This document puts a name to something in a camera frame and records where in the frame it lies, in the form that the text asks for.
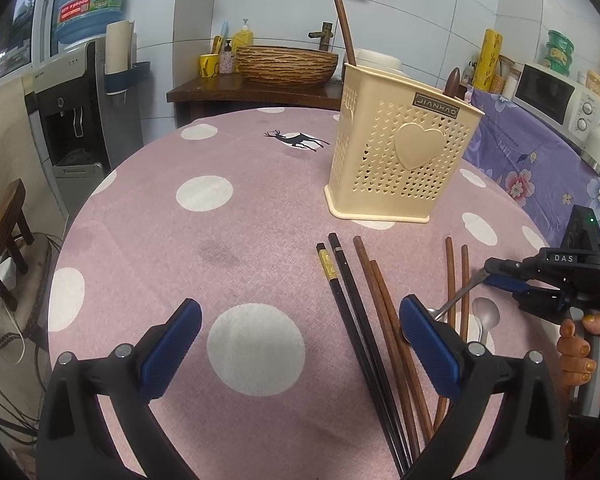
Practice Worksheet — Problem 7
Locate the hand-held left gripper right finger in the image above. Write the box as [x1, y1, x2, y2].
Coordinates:
[399, 295, 566, 480]

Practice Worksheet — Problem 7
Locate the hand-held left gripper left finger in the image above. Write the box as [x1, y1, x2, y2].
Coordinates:
[37, 298, 203, 480]

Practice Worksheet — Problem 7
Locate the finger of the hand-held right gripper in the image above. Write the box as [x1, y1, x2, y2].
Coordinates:
[484, 274, 532, 295]
[484, 256, 542, 277]

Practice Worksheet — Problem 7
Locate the metal spoon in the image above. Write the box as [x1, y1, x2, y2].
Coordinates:
[471, 296, 501, 348]
[426, 269, 491, 322]

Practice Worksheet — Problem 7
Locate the beige perforated utensil holder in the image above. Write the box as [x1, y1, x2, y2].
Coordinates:
[324, 62, 486, 222]

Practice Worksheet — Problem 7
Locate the person's right hand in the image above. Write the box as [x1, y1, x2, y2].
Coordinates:
[556, 312, 600, 388]

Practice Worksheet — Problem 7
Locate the pink polka dot tablecloth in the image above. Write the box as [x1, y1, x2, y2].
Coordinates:
[47, 106, 571, 480]

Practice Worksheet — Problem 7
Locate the purple floral cloth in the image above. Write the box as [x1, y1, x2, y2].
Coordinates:
[460, 87, 600, 266]

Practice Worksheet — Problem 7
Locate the black chopstick with gold band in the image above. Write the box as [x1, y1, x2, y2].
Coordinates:
[315, 242, 406, 478]

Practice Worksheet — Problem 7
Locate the white microwave oven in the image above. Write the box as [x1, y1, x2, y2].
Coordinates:
[512, 62, 600, 148]

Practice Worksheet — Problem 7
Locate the dark wooden spatula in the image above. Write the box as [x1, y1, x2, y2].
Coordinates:
[445, 67, 468, 101]

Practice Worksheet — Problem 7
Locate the yellow wrap roll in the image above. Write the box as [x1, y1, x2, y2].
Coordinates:
[472, 29, 503, 93]

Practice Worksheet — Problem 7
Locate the wooden stool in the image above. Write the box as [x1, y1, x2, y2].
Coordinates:
[0, 177, 36, 311]

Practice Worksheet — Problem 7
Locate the white plastic tub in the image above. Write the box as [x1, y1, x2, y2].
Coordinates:
[354, 47, 403, 78]

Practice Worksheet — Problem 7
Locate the grey water dispenser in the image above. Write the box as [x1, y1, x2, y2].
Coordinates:
[22, 40, 146, 221]

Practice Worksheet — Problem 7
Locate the dark wooden washstand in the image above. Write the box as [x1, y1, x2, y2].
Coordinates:
[166, 74, 343, 128]

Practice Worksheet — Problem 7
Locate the blue cup holder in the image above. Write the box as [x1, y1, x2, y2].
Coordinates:
[103, 61, 152, 97]

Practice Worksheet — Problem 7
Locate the bronze faucet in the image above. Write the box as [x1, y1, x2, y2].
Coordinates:
[307, 21, 336, 53]

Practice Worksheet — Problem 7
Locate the small floral pump bottle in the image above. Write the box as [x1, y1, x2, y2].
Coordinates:
[219, 40, 236, 75]

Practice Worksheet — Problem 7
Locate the woven pattern wash basin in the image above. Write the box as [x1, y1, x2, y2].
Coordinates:
[235, 45, 340, 86]

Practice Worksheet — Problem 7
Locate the beige paper cup stack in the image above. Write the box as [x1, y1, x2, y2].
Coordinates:
[105, 19, 137, 73]

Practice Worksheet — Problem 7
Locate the yellow soap pump bottle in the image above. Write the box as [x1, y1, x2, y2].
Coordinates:
[231, 18, 255, 53]

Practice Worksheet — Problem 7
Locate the window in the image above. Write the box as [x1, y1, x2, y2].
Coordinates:
[0, 0, 38, 91]

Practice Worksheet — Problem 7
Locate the blue water bottle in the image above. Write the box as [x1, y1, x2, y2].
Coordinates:
[55, 0, 133, 46]

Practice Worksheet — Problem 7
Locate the black cable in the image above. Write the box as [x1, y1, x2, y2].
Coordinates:
[0, 232, 51, 443]

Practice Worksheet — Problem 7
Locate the thick wooden utensil handle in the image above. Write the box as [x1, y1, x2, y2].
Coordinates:
[333, 0, 357, 67]

